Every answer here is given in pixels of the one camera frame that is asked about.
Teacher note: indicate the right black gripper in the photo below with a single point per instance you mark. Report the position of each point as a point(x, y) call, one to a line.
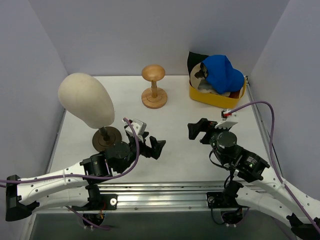
point(205, 133)

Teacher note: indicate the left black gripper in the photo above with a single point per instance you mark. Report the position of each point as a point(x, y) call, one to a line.
point(146, 149)

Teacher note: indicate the beige baseball cap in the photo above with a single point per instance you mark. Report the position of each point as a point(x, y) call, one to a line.
point(198, 80)

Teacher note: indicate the blue baseball cap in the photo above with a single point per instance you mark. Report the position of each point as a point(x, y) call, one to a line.
point(221, 75)

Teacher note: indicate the black bucket hat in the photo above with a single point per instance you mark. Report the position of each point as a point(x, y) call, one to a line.
point(194, 59)

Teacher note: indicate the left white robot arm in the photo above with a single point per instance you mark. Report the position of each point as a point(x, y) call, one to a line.
point(76, 185)

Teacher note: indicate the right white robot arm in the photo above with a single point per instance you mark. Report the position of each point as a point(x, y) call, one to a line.
point(283, 201)

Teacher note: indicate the yellow plastic bin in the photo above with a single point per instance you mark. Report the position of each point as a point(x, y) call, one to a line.
point(217, 100)

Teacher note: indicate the dark red cap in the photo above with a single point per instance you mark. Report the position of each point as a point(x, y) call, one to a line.
point(235, 95)

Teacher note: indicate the wooden hat stand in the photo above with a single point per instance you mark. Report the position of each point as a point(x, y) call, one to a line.
point(154, 97)

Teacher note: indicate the dark round mannequin stand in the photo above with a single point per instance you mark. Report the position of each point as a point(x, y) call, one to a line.
point(105, 137)

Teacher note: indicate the beige mannequin head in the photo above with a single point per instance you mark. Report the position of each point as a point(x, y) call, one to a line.
point(86, 98)

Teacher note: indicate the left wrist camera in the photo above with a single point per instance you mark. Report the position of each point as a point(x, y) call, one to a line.
point(138, 126)

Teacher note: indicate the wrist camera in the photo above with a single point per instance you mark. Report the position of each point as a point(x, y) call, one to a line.
point(228, 120)
point(138, 126)

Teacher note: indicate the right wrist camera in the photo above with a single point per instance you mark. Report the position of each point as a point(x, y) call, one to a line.
point(228, 120)

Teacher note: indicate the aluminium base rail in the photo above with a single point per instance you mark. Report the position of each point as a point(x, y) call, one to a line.
point(161, 197)

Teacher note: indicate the aluminium side rail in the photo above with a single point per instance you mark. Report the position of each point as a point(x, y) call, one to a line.
point(265, 137)

